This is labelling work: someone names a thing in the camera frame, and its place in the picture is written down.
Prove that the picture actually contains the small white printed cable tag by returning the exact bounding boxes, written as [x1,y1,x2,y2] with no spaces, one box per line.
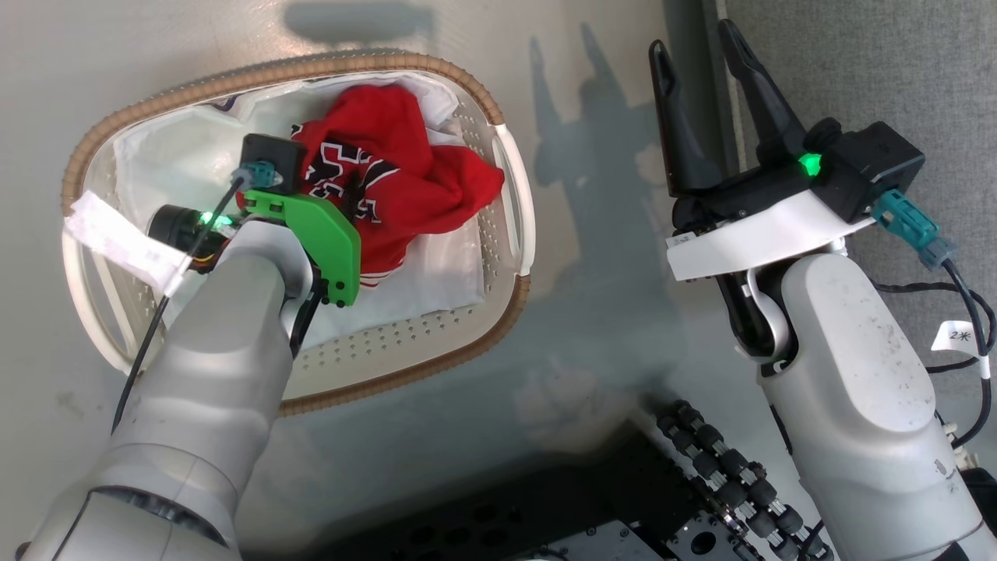
[931,319,992,380]

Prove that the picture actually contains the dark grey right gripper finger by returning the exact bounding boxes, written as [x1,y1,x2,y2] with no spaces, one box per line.
[717,19,807,165]
[649,39,724,197]

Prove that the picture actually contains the black cable drag chain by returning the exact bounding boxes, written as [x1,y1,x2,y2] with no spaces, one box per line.
[657,400,834,561]

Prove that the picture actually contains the red jersey shirt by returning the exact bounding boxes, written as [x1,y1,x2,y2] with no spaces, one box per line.
[290,84,506,288]

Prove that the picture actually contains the long white cable tag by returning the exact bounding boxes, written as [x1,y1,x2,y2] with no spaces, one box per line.
[64,191,192,298]

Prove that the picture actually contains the white basket with wicker rim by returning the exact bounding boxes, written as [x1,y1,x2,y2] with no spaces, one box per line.
[61,51,537,418]

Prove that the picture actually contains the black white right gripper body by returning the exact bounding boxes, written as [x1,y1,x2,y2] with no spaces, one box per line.
[666,121,875,281]

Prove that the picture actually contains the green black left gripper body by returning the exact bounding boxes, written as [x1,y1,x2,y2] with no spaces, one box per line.
[148,191,361,306]

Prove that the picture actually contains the white cloth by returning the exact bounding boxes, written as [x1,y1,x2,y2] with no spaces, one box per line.
[113,74,488,351]

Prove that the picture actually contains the black cable with teal plug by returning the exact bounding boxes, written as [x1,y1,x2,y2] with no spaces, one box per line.
[111,160,283,435]
[871,191,997,449]

